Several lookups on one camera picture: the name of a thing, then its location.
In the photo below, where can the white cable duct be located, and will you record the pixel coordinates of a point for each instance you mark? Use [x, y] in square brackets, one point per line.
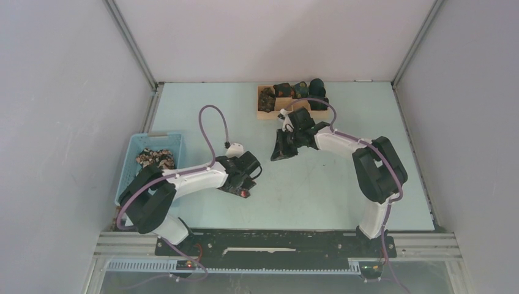
[171, 267]

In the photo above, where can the beige floral tie in basket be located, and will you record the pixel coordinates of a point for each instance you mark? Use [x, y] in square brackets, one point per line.
[162, 158]

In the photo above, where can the dark floral rolled tie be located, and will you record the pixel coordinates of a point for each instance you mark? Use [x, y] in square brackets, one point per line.
[266, 100]

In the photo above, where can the dark green rolled tie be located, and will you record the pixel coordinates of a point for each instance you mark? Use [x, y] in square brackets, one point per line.
[317, 88]
[318, 103]

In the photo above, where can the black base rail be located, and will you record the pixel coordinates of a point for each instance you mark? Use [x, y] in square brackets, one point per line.
[284, 250]

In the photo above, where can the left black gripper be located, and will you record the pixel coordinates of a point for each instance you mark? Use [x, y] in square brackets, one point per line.
[231, 159]

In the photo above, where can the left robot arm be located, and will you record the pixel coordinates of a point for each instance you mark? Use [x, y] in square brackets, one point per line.
[146, 201]

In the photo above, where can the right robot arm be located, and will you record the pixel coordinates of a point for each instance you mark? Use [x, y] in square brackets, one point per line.
[379, 170]

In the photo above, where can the light blue plastic basket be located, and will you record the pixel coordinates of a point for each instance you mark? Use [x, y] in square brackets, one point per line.
[173, 141]

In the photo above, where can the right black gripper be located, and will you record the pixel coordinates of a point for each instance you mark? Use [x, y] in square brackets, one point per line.
[281, 151]

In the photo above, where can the dark floral rose tie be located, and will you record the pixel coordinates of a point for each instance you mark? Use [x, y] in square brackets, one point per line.
[241, 190]

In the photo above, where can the black orange rolled tie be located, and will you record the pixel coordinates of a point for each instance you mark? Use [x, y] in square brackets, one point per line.
[283, 90]

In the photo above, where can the wooden compartment box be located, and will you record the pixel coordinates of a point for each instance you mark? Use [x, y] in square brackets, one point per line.
[292, 104]

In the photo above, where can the aluminium frame rail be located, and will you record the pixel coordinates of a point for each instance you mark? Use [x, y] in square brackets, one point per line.
[410, 247]

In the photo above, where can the blue patterned rolled tie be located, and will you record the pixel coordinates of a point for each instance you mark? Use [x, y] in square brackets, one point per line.
[300, 90]

